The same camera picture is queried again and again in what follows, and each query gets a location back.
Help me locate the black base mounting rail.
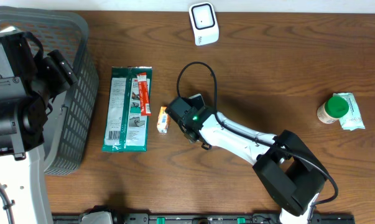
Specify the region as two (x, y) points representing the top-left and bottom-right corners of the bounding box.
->
(53, 206), (356, 224)

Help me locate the mint green wipes packet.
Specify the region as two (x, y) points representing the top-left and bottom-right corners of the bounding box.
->
(333, 93), (365, 131)

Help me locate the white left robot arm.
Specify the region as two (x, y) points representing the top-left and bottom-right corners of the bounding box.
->
(0, 26), (78, 223)

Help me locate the green lidded small jar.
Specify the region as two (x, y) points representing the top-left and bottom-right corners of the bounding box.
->
(317, 96), (349, 124)

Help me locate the grey plastic mesh basket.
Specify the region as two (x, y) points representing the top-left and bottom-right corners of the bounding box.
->
(0, 6), (100, 175)

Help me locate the dark green package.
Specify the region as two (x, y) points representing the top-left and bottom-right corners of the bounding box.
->
(102, 67), (152, 152)

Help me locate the red and white package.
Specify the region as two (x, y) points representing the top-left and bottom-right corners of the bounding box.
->
(137, 72), (152, 116)

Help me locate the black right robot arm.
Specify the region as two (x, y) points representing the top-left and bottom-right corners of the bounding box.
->
(165, 97), (328, 223)

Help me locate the white barcode scanner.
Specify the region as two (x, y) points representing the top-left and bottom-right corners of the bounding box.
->
(188, 2), (220, 46)

